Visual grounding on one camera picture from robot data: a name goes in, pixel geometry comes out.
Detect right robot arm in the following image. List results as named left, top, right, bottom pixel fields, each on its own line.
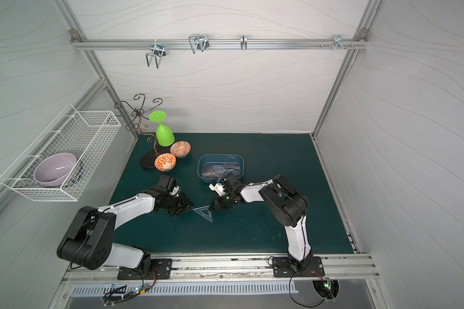
left=208, top=173, right=311, bottom=268

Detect small metal hook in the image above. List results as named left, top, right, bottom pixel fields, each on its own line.
left=240, top=35, right=247, bottom=51

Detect metal hook right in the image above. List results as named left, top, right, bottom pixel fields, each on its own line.
left=320, top=35, right=354, bottom=50

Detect clear small triangle ruler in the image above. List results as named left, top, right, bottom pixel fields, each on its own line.
left=193, top=206, right=213, bottom=223

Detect aluminium top rail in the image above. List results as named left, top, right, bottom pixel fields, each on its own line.
left=72, top=37, right=369, bottom=51

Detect green plastic goblet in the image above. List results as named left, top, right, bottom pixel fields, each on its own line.
left=149, top=111, right=175, bottom=147

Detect purple bowl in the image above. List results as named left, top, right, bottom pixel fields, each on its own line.
left=33, top=153, right=77, bottom=188

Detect metal double hook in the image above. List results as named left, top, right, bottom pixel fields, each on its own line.
left=146, top=42, right=166, bottom=68

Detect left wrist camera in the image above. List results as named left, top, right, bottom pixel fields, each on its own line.
left=155, top=175, right=180, bottom=196

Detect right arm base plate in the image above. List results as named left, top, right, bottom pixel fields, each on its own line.
left=268, top=255, right=326, bottom=278

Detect cables with circuit board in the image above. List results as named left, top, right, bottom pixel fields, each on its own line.
left=101, top=266, right=158, bottom=306

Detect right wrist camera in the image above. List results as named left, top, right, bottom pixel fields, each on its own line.
left=208, top=173, right=242, bottom=196

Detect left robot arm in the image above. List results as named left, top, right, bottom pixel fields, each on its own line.
left=57, top=187, right=193, bottom=270

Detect clear protractor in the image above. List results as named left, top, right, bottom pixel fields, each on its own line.
left=202, top=165, right=233, bottom=179

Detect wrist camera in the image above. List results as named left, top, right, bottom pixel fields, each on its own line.
left=155, top=175, right=180, bottom=196
left=208, top=173, right=242, bottom=196

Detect brown stencil ruler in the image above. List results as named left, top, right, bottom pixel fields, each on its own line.
left=201, top=164, right=226, bottom=179

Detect white wire basket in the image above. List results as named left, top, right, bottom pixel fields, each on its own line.
left=0, top=104, right=121, bottom=202

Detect red blue patterned bowl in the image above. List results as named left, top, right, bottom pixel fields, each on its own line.
left=170, top=141, right=192, bottom=158

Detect orange patterned bowl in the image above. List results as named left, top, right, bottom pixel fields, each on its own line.
left=154, top=153, right=177, bottom=172

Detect black cable right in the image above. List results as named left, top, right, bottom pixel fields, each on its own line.
left=266, top=252, right=333, bottom=308

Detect metal wire cup stand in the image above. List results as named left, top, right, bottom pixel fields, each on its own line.
left=114, top=93, right=170, bottom=170

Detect metal wire hook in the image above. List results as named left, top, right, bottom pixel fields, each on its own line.
left=188, top=34, right=210, bottom=54

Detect blue plastic storage box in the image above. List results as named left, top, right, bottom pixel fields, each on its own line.
left=197, top=154, right=245, bottom=184

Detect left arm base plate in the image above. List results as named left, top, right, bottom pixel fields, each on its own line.
left=117, top=258, right=173, bottom=281

